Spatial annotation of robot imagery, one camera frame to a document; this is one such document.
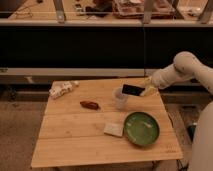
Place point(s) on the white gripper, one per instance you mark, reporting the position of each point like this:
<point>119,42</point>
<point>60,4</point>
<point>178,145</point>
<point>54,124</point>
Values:
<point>160,79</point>

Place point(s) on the black eraser block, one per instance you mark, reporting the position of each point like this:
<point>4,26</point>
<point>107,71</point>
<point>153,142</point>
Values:
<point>132,90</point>

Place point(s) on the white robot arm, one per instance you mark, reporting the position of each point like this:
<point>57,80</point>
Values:
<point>186,67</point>

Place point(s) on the green bowl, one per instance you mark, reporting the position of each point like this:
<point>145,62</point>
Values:
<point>141,129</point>

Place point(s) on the white sponge block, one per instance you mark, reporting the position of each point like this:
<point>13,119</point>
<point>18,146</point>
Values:
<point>114,129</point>

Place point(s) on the wooden table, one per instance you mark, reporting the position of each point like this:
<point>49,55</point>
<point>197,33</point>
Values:
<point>72,135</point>

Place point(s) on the brown oblong object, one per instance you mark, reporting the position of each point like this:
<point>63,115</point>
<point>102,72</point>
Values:
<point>90,105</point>

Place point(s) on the metal rail shelf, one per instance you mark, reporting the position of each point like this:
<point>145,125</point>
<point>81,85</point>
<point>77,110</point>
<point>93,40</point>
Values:
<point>47,75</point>

